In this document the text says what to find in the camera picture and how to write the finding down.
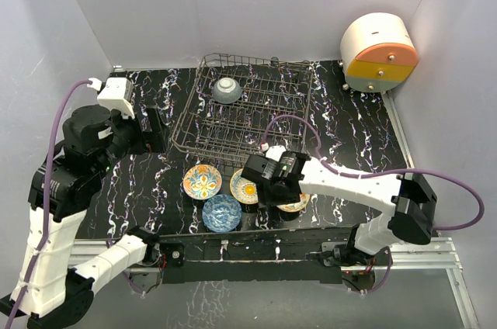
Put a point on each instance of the yellow sun pattern bowl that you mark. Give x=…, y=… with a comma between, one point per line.
x=242, y=189

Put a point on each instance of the orange blue floral bowl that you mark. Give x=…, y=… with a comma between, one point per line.
x=202, y=182

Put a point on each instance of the orange flower green leaf bowl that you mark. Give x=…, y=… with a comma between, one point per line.
x=295, y=207

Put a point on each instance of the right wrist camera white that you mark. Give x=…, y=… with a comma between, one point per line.
x=272, y=152

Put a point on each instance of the grey wire dish rack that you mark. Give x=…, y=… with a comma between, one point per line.
x=276, y=97

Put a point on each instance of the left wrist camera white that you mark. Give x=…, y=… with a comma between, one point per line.
x=116, y=95

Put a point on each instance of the blue white pattern bowl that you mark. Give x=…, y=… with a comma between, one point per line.
x=222, y=213

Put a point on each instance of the round three-colour drawer unit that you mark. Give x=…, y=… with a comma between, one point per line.
x=377, y=53

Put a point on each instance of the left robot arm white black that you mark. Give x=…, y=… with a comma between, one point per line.
x=50, y=292

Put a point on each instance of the aluminium frame rail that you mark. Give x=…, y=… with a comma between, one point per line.
x=280, y=255

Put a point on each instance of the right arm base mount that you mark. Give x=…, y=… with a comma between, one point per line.
x=333, y=254

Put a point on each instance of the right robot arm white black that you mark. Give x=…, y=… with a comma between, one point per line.
x=405, y=200

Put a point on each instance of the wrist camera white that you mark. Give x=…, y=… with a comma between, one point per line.
x=272, y=152
x=116, y=95

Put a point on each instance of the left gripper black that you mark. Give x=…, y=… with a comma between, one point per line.
x=157, y=133

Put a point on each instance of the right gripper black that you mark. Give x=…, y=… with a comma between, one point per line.
x=266, y=199

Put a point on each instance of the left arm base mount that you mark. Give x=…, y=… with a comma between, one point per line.
x=171, y=255

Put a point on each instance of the grey speckled bowl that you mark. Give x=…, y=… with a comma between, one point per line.
x=226, y=91

